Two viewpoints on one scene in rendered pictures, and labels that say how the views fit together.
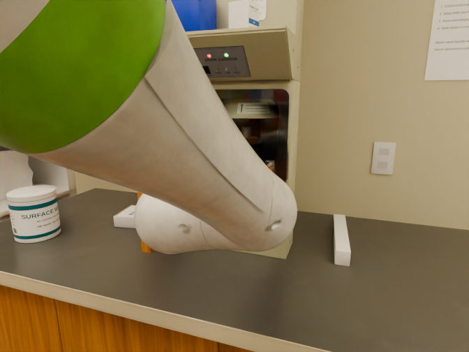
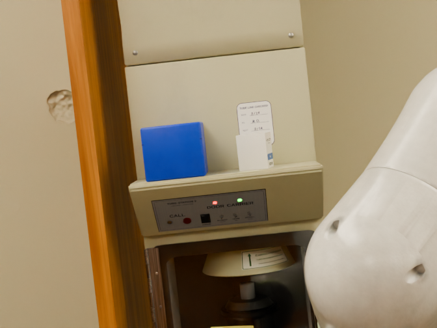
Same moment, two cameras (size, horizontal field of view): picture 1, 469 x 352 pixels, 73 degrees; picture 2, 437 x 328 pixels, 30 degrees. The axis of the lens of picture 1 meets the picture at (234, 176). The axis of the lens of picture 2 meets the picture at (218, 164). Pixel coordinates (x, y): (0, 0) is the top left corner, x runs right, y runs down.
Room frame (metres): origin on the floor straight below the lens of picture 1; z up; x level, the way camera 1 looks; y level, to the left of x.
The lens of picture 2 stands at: (-0.53, 0.45, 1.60)
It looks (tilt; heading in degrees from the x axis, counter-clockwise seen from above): 3 degrees down; 343
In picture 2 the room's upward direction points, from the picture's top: 6 degrees counter-clockwise
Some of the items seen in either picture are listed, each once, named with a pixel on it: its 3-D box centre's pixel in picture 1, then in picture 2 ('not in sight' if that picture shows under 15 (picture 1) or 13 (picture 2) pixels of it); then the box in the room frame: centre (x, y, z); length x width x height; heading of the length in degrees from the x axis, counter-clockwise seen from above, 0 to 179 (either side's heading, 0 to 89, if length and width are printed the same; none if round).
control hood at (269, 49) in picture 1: (222, 57); (228, 201); (0.79, 0.03, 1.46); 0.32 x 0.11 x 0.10; 71
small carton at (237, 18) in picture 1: (243, 18); (255, 151); (0.77, -0.02, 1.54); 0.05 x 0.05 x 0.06; 59
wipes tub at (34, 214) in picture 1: (35, 212); not in sight; (0.95, 0.63, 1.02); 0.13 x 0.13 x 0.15
